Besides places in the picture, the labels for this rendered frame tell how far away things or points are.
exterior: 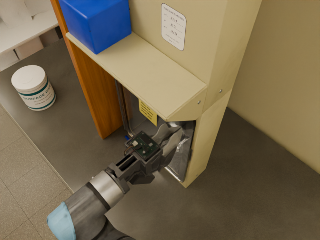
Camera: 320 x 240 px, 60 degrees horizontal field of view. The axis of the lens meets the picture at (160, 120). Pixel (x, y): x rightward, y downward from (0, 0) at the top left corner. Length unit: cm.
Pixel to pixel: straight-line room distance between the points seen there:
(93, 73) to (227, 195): 62
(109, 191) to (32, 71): 77
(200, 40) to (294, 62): 53
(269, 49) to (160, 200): 63
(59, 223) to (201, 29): 44
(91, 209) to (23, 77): 77
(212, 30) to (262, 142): 78
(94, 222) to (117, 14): 42
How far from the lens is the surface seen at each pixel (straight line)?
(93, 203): 59
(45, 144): 120
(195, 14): 48
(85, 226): 60
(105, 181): 60
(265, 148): 118
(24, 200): 222
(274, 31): 96
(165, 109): 50
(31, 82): 121
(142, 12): 59
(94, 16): 56
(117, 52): 60
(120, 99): 92
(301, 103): 106
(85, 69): 84
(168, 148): 67
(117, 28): 61
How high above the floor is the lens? 191
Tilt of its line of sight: 56 degrees down
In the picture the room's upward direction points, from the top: straight up
